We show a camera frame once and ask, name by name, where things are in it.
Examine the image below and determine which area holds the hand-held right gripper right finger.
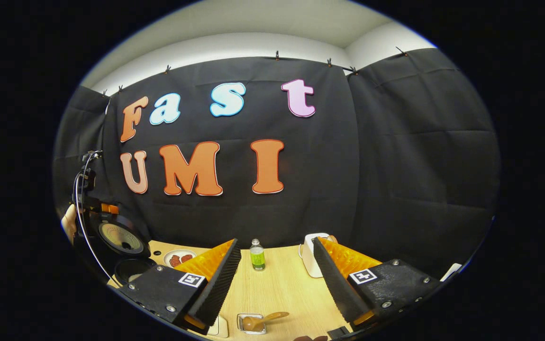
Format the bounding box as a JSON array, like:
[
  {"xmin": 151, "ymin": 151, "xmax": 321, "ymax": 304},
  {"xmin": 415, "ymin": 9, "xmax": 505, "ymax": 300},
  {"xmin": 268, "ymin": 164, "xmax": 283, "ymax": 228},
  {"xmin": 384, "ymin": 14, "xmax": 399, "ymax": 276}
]
[{"xmin": 313, "ymin": 236, "xmax": 444, "ymax": 328}]

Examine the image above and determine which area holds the black backdrop cloth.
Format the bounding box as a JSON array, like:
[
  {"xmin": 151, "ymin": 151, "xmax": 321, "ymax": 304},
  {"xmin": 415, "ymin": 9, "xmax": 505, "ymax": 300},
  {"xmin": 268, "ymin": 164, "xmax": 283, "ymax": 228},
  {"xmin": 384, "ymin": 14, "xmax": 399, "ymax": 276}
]
[{"xmin": 53, "ymin": 47, "xmax": 500, "ymax": 280}]

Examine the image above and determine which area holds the green drink bottle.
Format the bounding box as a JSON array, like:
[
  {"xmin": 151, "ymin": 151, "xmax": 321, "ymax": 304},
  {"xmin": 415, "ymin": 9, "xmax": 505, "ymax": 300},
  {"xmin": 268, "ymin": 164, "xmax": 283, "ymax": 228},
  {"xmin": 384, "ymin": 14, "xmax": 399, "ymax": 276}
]
[{"xmin": 249, "ymin": 238, "xmax": 267, "ymax": 272}]

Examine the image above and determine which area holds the clear chopstick holder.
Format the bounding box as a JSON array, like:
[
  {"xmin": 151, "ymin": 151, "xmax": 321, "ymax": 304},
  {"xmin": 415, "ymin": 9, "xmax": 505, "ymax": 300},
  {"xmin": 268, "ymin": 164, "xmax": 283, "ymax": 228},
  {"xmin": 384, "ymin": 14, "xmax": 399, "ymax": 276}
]
[{"xmin": 236, "ymin": 313, "xmax": 268, "ymax": 336}]

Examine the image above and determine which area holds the white toaster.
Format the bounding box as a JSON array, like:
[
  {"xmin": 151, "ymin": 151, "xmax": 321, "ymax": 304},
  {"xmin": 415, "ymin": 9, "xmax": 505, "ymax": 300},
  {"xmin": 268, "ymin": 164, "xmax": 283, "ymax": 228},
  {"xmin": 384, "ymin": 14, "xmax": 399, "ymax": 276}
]
[{"xmin": 299, "ymin": 233, "xmax": 337, "ymax": 278}]

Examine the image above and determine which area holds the wooden spoon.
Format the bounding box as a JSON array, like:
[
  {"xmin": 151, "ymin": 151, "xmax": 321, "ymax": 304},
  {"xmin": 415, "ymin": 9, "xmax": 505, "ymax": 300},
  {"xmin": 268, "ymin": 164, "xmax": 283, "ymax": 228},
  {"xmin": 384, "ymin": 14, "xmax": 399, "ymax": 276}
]
[{"xmin": 242, "ymin": 311, "xmax": 290, "ymax": 332}]

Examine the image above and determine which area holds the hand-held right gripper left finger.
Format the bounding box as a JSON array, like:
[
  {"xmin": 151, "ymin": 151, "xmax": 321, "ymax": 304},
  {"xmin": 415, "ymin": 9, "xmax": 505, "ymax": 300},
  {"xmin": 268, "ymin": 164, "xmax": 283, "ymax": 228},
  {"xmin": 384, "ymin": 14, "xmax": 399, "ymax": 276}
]
[{"xmin": 118, "ymin": 238, "xmax": 242, "ymax": 328}]

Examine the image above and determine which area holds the round white plate red food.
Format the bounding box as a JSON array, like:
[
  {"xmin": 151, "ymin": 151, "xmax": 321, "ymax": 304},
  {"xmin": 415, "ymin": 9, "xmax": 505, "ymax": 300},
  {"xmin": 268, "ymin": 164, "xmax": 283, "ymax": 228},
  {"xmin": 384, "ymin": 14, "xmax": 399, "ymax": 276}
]
[{"xmin": 163, "ymin": 249, "xmax": 198, "ymax": 269}]

